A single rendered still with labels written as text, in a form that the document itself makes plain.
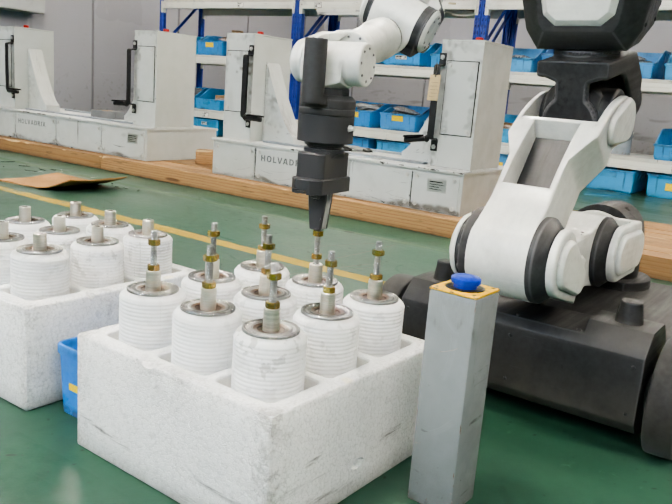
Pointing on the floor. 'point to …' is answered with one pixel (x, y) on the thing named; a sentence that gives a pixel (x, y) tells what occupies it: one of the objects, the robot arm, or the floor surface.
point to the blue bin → (69, 374)
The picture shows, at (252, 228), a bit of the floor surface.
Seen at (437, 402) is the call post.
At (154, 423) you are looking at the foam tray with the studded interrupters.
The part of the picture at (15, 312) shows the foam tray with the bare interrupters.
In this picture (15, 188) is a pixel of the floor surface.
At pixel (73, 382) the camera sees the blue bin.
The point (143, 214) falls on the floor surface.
